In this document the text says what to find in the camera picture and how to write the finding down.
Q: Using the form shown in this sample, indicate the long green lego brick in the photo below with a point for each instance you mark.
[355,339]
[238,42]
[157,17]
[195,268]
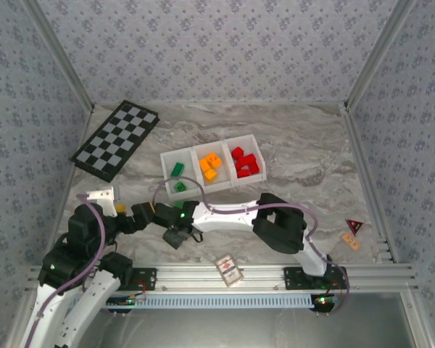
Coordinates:
[177,170]

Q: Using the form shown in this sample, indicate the small orange lego brick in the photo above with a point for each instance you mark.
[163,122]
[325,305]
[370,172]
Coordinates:
[213,157]

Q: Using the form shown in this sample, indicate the small red lego brick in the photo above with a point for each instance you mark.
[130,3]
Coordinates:
[237,153]

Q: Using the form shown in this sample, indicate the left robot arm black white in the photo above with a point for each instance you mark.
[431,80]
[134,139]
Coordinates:
[94,301]

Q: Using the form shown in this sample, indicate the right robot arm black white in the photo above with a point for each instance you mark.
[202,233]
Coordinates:
[286,239]

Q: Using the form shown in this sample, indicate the playing card box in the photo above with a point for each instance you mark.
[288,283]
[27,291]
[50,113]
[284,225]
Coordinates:
[229,270]

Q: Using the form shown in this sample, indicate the small circuit board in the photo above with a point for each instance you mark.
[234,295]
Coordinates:
[130,301]
[324,301]

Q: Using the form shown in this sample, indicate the black grey checkerboard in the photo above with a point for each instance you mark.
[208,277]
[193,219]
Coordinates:
[123,130]

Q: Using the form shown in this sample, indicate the small tan block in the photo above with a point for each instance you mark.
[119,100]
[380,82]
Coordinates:
[351,241]

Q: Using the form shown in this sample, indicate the red triangular tag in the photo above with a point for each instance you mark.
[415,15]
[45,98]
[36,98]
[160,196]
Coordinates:
[354,226]

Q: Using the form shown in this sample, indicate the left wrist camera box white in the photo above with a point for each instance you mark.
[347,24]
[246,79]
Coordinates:
[101,194]

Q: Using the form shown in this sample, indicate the aluminium cross rail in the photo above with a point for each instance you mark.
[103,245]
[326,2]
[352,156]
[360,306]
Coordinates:
[188,275]

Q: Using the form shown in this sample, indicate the aluminium frame post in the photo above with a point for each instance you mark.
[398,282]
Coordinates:
[62,54]
[377,54]

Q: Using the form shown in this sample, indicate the aluminium side rail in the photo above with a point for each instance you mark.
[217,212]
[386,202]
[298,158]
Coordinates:
[357,137]

